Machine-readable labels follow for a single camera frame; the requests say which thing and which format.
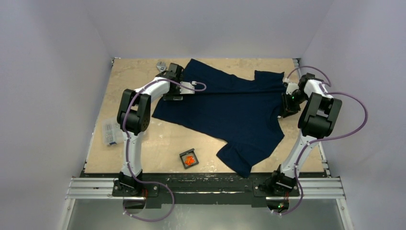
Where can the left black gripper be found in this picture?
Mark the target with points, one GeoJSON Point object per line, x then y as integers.
{"type": "Point", "coordinates": [173, 96]}

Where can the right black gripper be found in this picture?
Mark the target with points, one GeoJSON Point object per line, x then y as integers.
{"type": "Point", "coordinates": [286, 108]}

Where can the navy blue t-shirt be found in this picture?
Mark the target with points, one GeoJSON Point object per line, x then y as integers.
{"type": "Point", "coordinates": [243, 113]}

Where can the orange glitter leaf brooch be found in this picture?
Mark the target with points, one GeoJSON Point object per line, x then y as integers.
{"type": "Point", "coordinates": [189, 160]}

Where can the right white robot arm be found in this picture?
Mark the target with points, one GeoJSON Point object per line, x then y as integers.
{"type": "Point", "coordinates": [319, 112]}

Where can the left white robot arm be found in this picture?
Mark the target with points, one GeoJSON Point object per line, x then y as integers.
{"type": "Point", "coordinates": [134, 116]}

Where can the small black square tray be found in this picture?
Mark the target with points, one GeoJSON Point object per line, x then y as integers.
{"type": "Point", "coordinates": [185, 154]}

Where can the clear plastic parts box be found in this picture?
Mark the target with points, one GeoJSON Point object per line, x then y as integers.
{"type": "Point", "coordinates": [111, 132]}

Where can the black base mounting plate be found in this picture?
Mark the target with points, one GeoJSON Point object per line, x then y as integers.
{"type": "Point", "coordinates": [219, 199]}

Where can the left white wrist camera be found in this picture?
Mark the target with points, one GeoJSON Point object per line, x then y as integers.
{"type": "Point", "coordinates": [187, 88]}

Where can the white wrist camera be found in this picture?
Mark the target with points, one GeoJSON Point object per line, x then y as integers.
{"type": "Point", "coordinates": [187, 88]}
{"type": "Point", "coordinates": [290, 86]}

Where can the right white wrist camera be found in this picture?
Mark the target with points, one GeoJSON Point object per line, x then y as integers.
{"type": "Point", "coordinates": [290, 86]}

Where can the red handled adjustable wrench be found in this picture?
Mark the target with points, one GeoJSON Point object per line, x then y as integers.
{"type": "Point", "coordinates": [161, 66]}

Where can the aluminium frame rail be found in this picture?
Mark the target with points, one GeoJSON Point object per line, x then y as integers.
{"type": "Point", "coordinates": [311, 188]}

